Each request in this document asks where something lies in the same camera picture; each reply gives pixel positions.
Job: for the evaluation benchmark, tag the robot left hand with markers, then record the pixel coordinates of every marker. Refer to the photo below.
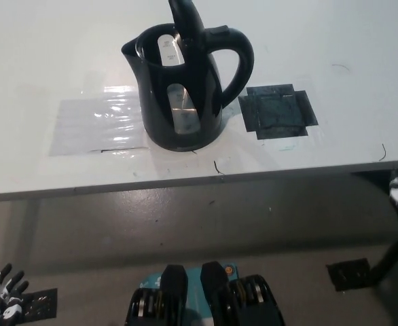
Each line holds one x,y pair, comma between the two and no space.
2,299

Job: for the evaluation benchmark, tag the black electric kettle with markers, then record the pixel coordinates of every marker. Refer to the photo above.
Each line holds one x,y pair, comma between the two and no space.
158,102

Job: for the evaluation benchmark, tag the black floor tape patch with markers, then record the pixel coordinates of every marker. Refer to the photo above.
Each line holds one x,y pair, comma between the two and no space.
348,273
41,304

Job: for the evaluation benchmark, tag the black tape patch on table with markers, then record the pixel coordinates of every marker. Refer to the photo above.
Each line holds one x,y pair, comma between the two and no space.
277,112

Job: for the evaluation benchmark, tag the clear plastic sheet patch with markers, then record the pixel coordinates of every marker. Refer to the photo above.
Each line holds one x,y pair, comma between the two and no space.
83,125

